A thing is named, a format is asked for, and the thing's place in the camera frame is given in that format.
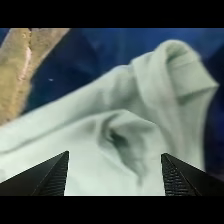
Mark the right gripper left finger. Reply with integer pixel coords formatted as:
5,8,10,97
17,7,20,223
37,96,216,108
0,150,71,197

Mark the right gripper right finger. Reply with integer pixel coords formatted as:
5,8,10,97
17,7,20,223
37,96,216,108
160,152,224,197

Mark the pale green garment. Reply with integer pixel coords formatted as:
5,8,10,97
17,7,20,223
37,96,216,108
0,39,220,197

